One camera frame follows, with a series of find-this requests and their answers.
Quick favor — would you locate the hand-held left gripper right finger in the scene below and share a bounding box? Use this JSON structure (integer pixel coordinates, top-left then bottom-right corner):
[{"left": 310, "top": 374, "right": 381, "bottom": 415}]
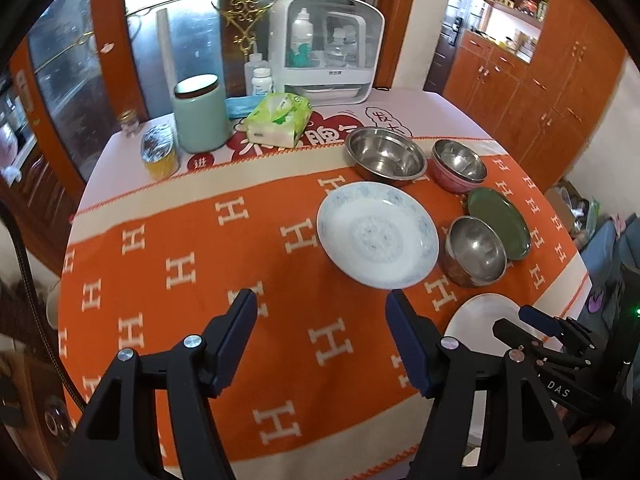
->
[{"left": 385, "top": 288, "right": 571, "bottom": 480}]

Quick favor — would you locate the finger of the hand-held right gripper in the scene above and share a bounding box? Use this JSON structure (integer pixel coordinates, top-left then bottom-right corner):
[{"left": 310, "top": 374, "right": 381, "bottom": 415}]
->
[
  {"left": 492, "top": 317, "right": 547, "bottom": 362},
  {"left": 518, "top": 304, "right": 600, "bottom": 357}
]

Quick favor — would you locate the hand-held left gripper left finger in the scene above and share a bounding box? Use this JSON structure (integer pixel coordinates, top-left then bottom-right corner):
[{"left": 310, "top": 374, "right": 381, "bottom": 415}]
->
[{"left": 60, "top": 287, "right": 259, "bottom": 480}]

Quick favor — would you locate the plain white plate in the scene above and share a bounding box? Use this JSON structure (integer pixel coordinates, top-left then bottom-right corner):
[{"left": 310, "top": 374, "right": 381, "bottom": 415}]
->
[{"left": 443, "top": 293, "right": 548, "bottom": 346}]

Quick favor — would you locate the small steel bowl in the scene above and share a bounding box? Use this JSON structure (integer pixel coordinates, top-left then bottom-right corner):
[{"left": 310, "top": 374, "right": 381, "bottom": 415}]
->
[{"left": 440, "top": 216, "right": 510, "bottom": 289}]

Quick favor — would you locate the large steel bowl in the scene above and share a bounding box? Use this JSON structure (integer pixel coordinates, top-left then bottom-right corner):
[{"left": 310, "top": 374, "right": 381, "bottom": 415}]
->
[{"left": 344, "top": 127, "right": 428, "bottom": 187}]

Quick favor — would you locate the orange patterned blanket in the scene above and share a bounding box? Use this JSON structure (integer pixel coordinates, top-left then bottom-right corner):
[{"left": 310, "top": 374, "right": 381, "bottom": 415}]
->
[{"left": 57, "top": 137, "right": 593, "bottom": 471}]

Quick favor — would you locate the green plate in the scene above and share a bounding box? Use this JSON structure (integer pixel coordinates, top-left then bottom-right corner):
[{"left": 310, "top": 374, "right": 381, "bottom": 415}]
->
[{"left": 467, "top": 187, "right": 532, "bottom": 261}]

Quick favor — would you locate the white plate with blue pattern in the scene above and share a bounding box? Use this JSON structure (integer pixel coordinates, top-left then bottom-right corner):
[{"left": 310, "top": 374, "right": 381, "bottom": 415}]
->
[{"left": 316, "top": 181, "right": 440, "bottom": 290}]

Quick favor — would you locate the cardboard box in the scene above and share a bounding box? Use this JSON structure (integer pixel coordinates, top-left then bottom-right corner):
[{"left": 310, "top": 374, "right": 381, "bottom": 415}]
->
[{"left": 544, "top": 180, "right": 601, "bottom": 246}]

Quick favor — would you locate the pink bowl with steel liner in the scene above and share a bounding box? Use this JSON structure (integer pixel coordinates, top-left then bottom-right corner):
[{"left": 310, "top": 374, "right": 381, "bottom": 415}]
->
[{"left": 431, "top": 139, "right": 488, "bottom": 194}]

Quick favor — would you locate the yellow jar with foil lid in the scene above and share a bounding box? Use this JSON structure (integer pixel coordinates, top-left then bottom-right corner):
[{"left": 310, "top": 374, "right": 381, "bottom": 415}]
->
[{"left": 140, "top": 124, "right": 181, "bottom": 181}]

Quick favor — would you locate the green tissue pack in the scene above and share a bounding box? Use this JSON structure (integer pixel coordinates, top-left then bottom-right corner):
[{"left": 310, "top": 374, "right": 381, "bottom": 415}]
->
[{"left": 242, "top": 92, "right": 313, "bottom": 149}]

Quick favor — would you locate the mint green canister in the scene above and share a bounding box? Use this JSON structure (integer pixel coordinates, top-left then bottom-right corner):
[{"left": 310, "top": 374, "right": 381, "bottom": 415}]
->
[{"left": 172, "top": 74, "right": 232, "bottom": 154}]

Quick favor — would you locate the light blue packet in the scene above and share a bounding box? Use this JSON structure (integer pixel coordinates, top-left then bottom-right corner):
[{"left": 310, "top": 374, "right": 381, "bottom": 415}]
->
[{"left": 224, "top": 97, "right": 266, "bottom": 121}]

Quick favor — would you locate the small glass jar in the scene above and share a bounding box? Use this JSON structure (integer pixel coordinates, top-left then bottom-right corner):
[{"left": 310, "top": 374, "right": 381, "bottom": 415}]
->
[{"left": 118, "top": 110, "right": 141, "bottom": 137}]

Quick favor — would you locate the white printed tablecloth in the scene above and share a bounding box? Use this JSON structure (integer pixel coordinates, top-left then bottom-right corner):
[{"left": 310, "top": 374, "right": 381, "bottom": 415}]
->
[{"left": 80, "top": 87, "right": 501, "bottom": 213}]

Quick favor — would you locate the orange wooden cabinet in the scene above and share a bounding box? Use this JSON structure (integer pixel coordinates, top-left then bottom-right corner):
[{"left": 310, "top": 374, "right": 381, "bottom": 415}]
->
[{"left": 442, "top": 0, "right": 631, "bottom": 181}]

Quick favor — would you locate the white pill bottle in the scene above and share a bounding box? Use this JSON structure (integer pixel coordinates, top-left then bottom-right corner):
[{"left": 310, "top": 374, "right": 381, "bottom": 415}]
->
[{"left": 251, "top": 67, "right": 273, "bottom": 97}]

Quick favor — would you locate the slim translucent bottle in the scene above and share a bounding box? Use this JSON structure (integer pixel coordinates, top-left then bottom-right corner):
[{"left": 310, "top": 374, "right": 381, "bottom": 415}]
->
[{"left": 244, "top": 52, "right": 261, "bottom": 97}]

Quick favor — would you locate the dark door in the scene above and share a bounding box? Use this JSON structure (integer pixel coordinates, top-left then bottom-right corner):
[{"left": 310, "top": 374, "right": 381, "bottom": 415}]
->
[{"left": 424, "top": 7, "right": 463, "bottom": 95}]

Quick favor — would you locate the clear bottle with white cap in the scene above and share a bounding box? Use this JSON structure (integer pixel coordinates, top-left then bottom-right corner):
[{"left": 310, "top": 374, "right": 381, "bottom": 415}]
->
[{"left": 327, "top": 27, "right": 360, "bottom": 63}]

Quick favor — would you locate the white storage box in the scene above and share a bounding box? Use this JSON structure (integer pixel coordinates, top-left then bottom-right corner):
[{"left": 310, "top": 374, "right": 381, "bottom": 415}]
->
[{"left": 268, "top": 0, "right": 386, "bottom": 106}]

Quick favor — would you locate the glass display cabinet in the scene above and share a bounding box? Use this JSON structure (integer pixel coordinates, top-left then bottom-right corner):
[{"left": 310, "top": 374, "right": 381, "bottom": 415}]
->
[{"left": 9, "top": 0, "right": 161, "bottom": 196}]

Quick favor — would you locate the white bottle with green label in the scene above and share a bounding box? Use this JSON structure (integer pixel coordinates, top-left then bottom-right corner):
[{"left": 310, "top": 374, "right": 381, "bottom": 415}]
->
[{"left": 291, "top": 8, "right": 314, "bottom": 68}]

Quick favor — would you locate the black cable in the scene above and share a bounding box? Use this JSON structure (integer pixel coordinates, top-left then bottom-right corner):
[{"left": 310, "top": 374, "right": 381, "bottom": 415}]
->
[{"left": 0, "top": 204, "right": 88, "bottom": 413}]

